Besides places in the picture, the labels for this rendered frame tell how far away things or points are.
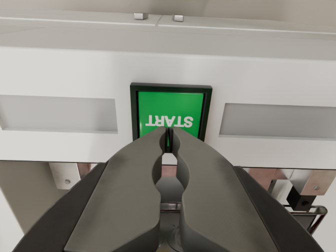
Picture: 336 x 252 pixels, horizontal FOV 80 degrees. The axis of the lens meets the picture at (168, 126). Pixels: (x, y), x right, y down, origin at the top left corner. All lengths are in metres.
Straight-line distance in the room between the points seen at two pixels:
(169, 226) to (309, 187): 0.21
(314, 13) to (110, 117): 1.22
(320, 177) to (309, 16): 1.04
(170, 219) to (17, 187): 0.20
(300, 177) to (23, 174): 0.34
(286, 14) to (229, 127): 1.09
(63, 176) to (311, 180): 0.32
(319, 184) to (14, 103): 0.34
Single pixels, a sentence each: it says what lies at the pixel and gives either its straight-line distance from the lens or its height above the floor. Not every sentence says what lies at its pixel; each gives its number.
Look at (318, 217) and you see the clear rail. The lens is 0.41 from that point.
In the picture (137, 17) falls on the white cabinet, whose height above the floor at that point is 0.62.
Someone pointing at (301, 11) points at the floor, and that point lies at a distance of 1.27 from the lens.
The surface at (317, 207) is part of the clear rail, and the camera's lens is 0.39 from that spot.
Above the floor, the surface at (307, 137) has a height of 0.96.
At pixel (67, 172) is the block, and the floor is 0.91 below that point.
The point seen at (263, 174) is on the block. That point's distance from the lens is 0.29.
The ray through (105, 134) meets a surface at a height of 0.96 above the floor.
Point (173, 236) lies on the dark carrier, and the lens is 0.38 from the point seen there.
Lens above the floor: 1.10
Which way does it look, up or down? 60 degrees down
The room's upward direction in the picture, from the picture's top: 179 degrees clockwise
